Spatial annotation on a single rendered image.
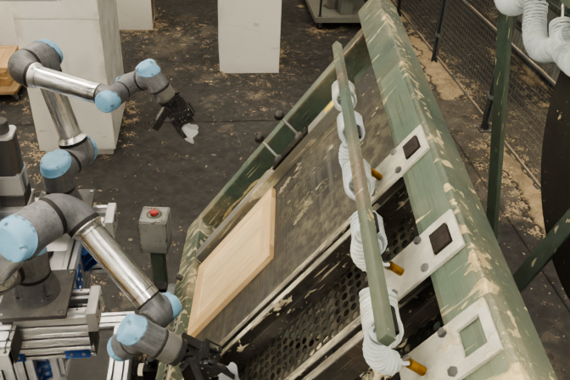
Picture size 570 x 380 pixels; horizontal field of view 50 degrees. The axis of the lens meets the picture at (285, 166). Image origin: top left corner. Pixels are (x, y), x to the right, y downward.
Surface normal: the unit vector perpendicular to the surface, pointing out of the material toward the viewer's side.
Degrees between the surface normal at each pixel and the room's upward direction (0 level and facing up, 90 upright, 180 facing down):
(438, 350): 55
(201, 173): 0
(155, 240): 90
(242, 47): 90
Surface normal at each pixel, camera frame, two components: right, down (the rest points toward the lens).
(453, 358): -0.80, -0.51
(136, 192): 0.04, -0.84
